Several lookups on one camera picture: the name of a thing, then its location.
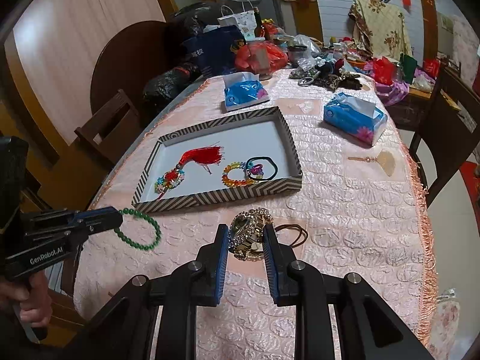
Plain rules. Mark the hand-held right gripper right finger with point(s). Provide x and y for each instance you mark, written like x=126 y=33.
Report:
x=270 y=266

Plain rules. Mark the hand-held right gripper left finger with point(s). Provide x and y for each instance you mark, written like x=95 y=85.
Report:
x=223 y=262

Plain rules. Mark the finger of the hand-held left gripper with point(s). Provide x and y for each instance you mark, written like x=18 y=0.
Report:
x=101 y=213
x=97 y=228

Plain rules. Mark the gold watch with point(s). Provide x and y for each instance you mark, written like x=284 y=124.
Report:
x=243 y=232

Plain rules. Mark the red tassel beaded ornament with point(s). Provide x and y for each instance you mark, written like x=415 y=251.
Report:
x=198 y=155

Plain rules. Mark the striped cardboard box tray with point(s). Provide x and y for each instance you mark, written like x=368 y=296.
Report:
x=210 y=138

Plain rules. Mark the person's left hand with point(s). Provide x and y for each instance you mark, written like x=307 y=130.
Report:
x=33 y=296

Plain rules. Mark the dark wooden chair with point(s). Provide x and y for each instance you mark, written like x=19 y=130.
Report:
x=442 y=120
x=112 y=120

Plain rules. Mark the black plastic bag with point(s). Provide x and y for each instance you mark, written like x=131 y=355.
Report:
x=195 y=15
x=165 y=82

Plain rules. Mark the small gold fan pendant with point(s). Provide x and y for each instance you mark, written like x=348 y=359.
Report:
x=386 y=161

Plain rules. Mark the round wooden tabletop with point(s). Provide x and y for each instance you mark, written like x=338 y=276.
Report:
x=127 y=56

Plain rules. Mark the blue floral tissue pack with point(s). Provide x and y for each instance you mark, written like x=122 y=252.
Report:
x=348 y=120

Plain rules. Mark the flat blue tissue pack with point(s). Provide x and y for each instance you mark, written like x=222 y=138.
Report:
x=243 y=92

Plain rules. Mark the floral seat cushion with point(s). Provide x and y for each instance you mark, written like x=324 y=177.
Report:
x=448 y=315

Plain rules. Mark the navy tote bag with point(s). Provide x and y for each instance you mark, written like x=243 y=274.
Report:
x=213 y=48

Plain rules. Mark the pile of dark trinkets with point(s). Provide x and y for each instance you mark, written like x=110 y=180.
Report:
x=322 y=71

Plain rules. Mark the red cloth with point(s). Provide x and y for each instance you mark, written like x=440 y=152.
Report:
x=470 y=183

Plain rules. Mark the small red plastic bag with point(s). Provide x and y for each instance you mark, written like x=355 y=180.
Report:
x=383 y=71

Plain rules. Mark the white paper gift bag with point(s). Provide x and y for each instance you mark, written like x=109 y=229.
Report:
x=242 y=20

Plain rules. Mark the green paper bag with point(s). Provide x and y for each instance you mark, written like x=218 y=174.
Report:
x=408 y=67

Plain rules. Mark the brown glass bottle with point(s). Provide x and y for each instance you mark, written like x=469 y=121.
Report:
x=257 y=22

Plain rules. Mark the red paper bag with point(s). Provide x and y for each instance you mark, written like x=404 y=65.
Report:
x=432 y=68

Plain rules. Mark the floral beige cloth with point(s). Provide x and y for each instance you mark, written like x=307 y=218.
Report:
x=378 y=30

